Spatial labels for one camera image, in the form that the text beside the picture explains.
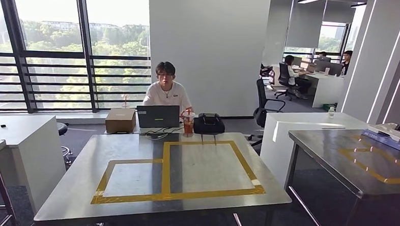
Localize steel workbench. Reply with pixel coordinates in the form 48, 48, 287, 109
33, 123, 295, 226

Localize black carry case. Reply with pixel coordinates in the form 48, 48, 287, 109
192, 112, 226, 136

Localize iced tea cup red straw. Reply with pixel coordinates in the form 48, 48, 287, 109
180, 108, 197, 139

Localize grey laptop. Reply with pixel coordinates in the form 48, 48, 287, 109
135, 103, 182, 131

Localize black office chair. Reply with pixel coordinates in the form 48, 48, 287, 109
273, 62, 299, 102
247, 77, 288, 149

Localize brown cardboard box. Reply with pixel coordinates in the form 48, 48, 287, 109
104, 106, 137, 135

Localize white desk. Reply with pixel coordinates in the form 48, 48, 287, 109
258, 108, 369, 191
0, 112, 69, 217
297, 70, 346, 110

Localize grey roller blind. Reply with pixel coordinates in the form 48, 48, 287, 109
285, 0, 326, 50

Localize black stool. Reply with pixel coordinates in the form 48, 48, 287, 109
54, 122, 75, 165

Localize blue cardboard box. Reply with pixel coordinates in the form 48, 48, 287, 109
360, 128, 400, 151

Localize white flat device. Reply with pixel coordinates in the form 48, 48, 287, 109
367, 121, 400, 144

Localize laptop cables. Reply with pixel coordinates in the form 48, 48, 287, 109
139, 124, 186, 143

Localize black window railing frame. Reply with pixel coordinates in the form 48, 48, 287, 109
0, 0, 156, 120

